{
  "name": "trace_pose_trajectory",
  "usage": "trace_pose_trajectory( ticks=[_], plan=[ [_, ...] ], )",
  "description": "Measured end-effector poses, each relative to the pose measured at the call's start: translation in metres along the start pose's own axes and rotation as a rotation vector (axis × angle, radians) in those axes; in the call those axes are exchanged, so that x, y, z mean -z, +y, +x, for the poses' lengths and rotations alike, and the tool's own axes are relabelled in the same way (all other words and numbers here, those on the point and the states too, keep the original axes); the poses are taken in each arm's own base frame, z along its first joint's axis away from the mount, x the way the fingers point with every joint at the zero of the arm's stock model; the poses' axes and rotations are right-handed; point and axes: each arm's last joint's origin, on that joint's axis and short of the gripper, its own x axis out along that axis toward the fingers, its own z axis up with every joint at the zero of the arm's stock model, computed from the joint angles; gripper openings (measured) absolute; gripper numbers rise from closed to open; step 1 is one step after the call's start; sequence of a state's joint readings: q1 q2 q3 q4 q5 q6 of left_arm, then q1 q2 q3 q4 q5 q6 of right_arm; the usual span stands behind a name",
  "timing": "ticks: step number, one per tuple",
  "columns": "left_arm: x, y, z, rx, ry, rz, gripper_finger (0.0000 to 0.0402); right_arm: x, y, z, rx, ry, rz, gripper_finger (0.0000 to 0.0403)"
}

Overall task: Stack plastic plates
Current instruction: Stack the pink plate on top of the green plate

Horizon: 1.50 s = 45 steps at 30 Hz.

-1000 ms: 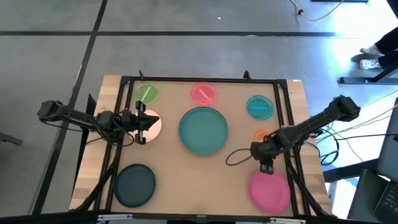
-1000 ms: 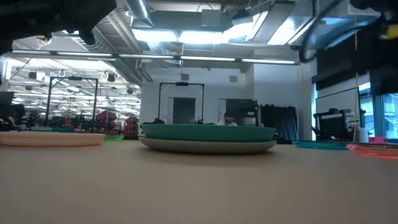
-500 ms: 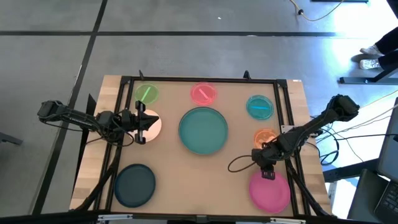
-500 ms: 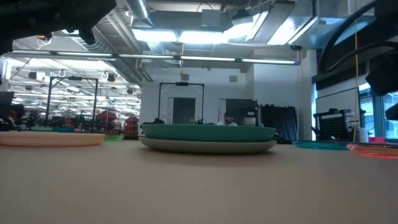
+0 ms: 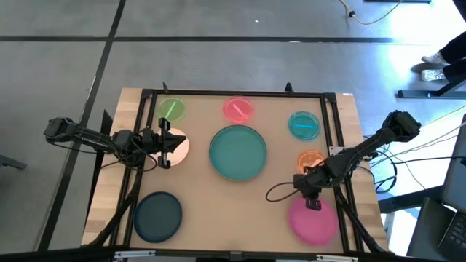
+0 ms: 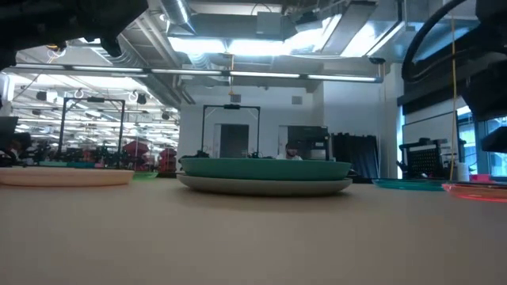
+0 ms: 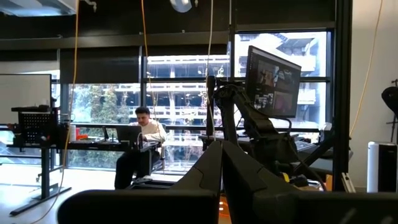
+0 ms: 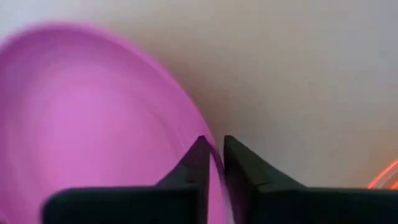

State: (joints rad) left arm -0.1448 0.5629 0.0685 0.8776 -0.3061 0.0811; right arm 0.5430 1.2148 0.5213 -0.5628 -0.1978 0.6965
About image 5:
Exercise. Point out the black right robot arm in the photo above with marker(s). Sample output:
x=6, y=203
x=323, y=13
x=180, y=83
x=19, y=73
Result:
x=364, y=149

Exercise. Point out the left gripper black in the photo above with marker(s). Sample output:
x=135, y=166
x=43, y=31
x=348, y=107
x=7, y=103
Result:
x=165, y=160

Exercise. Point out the small orange translucent plate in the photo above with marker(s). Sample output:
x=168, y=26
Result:
x=307, y=159

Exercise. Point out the black aluminium table frame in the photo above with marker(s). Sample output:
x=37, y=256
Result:
x=236, y=92

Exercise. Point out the black desk beam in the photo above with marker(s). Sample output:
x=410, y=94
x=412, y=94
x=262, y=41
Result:
x=407, y=201

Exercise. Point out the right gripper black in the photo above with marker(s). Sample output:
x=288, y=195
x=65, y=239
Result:
x=309, y=183

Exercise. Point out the grey furniture foot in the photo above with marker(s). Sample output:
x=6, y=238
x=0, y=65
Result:
x=12, y=162

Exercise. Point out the magenta plastic plate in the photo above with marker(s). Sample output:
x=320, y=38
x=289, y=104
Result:
x=314, y=227

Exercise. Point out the dark blue plastic plate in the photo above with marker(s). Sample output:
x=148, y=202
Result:
x=157, y=217

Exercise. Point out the black crossbar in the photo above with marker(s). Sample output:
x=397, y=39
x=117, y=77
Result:
x=65, y=254

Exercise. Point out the person's leg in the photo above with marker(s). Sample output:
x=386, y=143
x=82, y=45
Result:
x=457, y=71
x=455, y=47

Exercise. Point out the small green translucent plate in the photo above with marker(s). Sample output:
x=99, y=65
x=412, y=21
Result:
x=179, y=111

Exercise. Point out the silver metal bracket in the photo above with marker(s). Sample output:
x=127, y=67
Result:
x=134, y=253
x=336, y=258

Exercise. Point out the black desk foot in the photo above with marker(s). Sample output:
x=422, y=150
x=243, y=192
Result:
x=426, y=94

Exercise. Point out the small red translucent plate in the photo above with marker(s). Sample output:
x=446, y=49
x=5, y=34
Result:
x=238, y=110

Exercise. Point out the person's white shoe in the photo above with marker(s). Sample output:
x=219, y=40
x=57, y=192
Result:
x=433, y=75
x=435, y=59

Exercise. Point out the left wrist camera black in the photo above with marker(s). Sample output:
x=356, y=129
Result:
x=150, y=140

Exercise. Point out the cream plastic plate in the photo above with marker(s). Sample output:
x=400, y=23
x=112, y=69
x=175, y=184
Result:
x=182, y=154

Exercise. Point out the grey laptop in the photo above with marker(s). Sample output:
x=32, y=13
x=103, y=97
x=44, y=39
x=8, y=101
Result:
x=455, y=174

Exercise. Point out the small teal translucent plate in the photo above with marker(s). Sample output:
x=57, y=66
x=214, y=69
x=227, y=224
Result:
x=304, y=125

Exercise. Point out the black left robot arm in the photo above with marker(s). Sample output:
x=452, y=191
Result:
x=91, y=138

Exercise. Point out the large teal plastic plate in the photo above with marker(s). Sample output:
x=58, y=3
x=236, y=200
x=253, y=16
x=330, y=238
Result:
x=238, y=153

